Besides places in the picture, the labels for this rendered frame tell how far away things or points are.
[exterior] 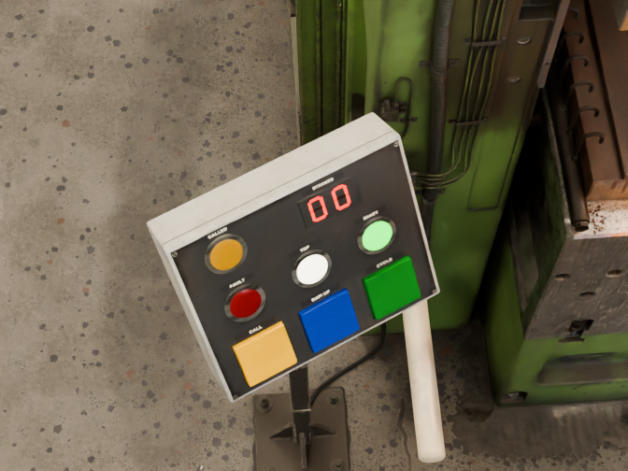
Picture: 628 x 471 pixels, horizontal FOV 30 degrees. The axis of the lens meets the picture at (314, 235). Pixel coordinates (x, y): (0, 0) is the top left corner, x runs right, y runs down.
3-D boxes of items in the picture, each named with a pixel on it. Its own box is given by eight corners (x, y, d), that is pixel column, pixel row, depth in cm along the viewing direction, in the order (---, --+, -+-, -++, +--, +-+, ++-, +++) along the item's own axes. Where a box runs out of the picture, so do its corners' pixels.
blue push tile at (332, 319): (361, 329, 164) (348, 290, 160) (314, 354, 162) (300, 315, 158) (356, 323, 165) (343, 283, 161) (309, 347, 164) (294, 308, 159)
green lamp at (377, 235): (393, 251, 159) (395, 237, 155) (360, 253, 159) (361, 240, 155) (392, 231, 161) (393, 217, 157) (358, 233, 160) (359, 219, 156)
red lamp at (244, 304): (264, 319, 155) (263, 306, 151) (229, 321, 155) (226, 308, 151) (263, 296, 157) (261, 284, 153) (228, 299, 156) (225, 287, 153)
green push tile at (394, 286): (422, 297, 166) (411, 257, 162) (376, 321, 164) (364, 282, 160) (416, 290, 167) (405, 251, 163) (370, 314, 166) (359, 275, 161)
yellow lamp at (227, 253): (246, 271, 150) (243, 257, 146) (209, 273, 150) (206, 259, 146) (245, 249, 151) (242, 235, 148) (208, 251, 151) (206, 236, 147)
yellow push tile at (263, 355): (298, 363, 162) (283, 324, 158) (250, 388, 160) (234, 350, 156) (292, 356, 163) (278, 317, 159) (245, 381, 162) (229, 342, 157)
